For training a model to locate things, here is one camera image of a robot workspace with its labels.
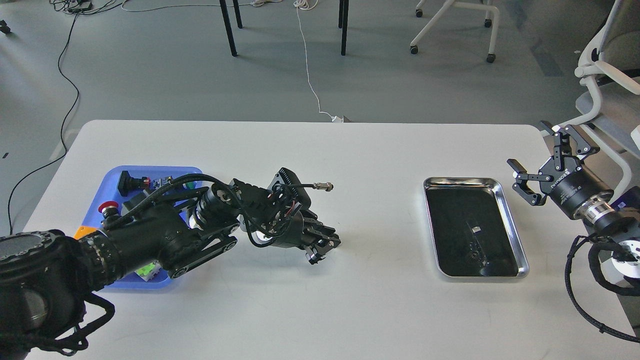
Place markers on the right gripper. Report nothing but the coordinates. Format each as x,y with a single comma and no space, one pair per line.
564,178

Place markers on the white office chair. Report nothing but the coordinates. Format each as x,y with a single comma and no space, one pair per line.
609,69

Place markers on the black selector switch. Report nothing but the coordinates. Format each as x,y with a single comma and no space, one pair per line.
127,183

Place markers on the green push button switch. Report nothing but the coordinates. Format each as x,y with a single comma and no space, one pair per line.
189,182

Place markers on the green grey switch module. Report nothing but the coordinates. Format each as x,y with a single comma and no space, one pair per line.
148,272

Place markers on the red mushroom push button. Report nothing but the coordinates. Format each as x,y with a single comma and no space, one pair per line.
109,209

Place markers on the blue plastic tray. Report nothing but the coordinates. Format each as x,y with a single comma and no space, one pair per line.
107,191

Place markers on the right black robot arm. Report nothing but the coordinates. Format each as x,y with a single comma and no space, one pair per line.
613,256

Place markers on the orange button enclosure box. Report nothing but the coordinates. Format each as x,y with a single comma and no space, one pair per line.
83,231

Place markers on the white rolling chair base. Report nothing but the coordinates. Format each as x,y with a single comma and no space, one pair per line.
492,18

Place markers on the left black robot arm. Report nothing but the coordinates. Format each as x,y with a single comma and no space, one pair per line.
50,280

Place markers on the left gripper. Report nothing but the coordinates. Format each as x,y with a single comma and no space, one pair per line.
309,234

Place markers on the black table leg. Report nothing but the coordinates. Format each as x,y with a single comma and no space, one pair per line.
342,24
237,13
228,28

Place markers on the steel metal tray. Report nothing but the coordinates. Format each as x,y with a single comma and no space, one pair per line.
471,214

